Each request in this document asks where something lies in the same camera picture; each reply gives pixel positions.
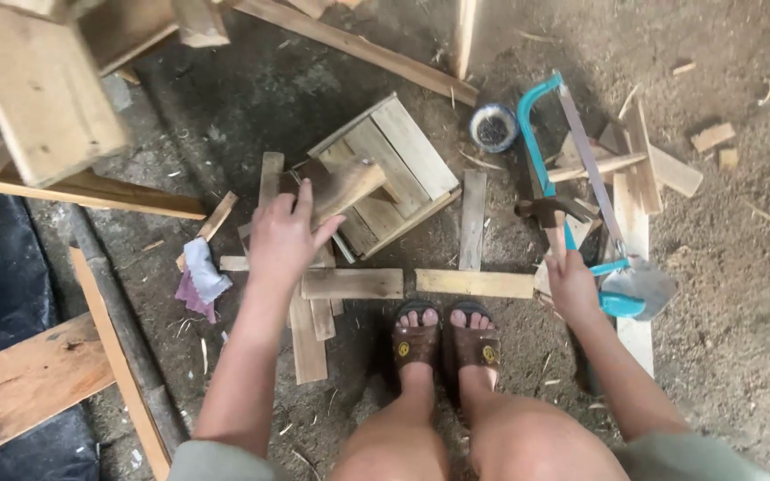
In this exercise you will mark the person's left hand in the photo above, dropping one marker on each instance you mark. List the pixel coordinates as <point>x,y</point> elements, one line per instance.
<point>281,240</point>

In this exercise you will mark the person's right hand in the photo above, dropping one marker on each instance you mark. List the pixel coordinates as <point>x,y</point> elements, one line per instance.
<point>573,287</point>

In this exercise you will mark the person's right fingers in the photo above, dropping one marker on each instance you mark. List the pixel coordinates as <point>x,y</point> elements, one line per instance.
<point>557,257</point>

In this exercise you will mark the weathered small wooden block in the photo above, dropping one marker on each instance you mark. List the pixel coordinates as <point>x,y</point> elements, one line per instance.
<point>343,187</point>

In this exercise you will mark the pale yellow wooden slat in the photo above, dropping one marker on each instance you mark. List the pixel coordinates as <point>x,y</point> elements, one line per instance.
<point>475,284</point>

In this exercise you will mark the grey metal trowel blade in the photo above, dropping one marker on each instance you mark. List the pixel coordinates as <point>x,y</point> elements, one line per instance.
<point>642,284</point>

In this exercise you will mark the short grey wooden slat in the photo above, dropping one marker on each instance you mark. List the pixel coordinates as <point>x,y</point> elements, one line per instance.
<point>472,220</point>

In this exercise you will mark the thin pale wooden strip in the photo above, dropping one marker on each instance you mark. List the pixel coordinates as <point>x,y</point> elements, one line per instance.
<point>595,168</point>

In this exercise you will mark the long white wooden board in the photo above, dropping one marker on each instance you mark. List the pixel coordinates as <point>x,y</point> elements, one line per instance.
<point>633,334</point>

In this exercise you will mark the brown right sandal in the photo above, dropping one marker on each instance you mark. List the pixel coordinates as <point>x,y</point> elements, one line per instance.
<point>473,342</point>

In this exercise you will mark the brown sandal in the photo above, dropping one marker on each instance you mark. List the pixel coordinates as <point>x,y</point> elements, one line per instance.
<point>473,342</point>
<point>417,342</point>

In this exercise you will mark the slanted tan wooden offcut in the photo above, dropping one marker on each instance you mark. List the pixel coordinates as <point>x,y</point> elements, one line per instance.
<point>645,167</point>

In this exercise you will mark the blue white bowl of nails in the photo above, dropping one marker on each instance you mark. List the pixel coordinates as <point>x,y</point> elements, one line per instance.
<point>494,127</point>

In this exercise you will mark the flat rectangular wooden offcut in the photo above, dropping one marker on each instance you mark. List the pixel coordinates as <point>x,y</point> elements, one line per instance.
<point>678,172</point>

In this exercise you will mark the brown left sandal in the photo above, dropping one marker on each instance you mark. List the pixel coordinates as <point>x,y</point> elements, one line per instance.
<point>417,342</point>

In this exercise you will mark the person's right leg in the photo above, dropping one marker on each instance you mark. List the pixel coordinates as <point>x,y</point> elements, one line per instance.
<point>525,434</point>

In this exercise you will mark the person's leg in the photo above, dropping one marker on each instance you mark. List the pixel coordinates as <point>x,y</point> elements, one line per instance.
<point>395,434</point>
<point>525,434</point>

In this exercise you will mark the small slatted wooden crate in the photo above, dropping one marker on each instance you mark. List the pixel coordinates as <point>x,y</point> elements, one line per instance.
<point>402,157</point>

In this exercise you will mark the small wooden chip block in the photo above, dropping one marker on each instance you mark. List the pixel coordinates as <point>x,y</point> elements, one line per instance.
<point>712,137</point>

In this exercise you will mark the tiny wooden chip block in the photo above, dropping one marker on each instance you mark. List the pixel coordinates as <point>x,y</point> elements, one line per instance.
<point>728,158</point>

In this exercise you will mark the brown wooden slat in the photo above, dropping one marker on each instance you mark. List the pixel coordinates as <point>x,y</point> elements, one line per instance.
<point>353,284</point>

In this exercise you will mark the grey green shorts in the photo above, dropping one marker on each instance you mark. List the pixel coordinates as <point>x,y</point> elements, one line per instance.
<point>686,457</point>

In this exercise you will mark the upright pale wooden board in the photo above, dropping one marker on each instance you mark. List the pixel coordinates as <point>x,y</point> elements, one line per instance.
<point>465,37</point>

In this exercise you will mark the person's left leg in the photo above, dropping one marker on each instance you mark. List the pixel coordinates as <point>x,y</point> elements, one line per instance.
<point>395,434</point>

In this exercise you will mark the short stubby wooden slat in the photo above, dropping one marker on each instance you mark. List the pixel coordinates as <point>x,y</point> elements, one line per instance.
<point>322,319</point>

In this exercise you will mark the long worn wooden slat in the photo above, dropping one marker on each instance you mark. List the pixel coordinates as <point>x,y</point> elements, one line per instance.
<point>308,344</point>

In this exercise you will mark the long pale wooden plank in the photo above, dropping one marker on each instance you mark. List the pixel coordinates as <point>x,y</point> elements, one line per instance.
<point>358,48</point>

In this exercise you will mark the narrow wooden slat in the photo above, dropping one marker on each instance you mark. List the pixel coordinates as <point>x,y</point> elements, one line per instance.
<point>271,177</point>

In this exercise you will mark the thin wooden stick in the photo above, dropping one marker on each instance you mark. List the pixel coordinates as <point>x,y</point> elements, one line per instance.
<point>212,224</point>

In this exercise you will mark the purple and white cloth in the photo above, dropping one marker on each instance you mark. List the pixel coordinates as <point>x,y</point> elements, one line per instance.
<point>201,280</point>

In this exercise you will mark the dark round pole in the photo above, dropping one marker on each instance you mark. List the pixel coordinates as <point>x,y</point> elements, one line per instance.
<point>128,320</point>

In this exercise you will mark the long angled wooden beam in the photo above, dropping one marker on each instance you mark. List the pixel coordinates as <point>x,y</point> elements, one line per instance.
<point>121,367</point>

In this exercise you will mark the long wooden batten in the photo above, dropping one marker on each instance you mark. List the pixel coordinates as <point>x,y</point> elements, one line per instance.
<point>94,195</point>

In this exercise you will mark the plywood board piece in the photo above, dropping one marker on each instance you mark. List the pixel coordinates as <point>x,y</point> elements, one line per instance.
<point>124,30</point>

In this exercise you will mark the large plywood box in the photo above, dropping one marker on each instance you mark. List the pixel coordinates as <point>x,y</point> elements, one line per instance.
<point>41,93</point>

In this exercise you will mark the wide reddish wooden plank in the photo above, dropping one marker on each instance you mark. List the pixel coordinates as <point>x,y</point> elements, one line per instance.
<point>21,387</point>

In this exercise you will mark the blue frame hacksaw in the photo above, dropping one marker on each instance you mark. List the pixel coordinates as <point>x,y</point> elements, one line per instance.
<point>527,120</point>

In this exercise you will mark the square wooden post end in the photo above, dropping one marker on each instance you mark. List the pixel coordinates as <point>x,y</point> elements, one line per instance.
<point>199,23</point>

